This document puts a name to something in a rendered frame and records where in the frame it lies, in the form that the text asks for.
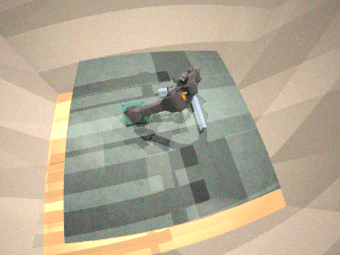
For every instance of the clear l-shaped low wall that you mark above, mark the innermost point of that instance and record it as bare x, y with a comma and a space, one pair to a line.
164, 93

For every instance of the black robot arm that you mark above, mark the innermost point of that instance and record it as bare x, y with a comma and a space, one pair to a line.
172, 102

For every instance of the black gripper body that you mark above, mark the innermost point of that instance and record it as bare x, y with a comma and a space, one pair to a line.
182, 89

